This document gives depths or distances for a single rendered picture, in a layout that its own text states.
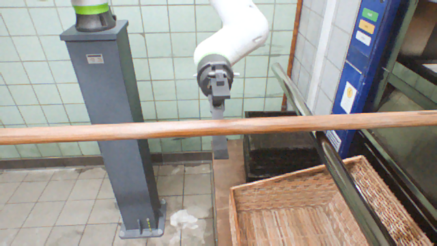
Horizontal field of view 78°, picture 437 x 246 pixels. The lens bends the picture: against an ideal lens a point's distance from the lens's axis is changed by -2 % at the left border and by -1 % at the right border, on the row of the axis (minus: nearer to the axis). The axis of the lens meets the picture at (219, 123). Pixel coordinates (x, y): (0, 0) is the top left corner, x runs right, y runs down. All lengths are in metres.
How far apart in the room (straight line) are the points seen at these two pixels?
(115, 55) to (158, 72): 0.72
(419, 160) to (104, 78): 1.09
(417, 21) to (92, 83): 1.12
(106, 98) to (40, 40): 0.83
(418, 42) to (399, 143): 0.30
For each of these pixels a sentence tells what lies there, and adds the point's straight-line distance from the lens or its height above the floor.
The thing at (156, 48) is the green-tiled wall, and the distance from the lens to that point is 1.75.
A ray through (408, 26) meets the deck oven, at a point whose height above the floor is 1.28.
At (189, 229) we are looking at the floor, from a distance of 1.80.
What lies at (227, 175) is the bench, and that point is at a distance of 1.27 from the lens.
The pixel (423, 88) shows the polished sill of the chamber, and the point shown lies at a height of 1.16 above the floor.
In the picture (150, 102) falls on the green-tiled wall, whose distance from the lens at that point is 1.92.
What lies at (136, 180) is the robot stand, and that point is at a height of 0.44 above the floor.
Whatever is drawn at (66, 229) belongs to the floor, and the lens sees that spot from 2.03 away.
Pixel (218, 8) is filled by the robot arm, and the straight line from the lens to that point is 0.78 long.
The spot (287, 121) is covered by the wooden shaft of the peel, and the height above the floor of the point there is 1.20.
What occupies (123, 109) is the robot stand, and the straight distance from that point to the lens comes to 1.23.
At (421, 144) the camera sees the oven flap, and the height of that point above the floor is 1.02.
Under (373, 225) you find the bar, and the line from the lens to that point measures 0.43.
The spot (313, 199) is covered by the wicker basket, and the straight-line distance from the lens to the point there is 1.16.
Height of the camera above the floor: 1.48
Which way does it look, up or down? 34 degrees down
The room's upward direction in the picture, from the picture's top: straight up
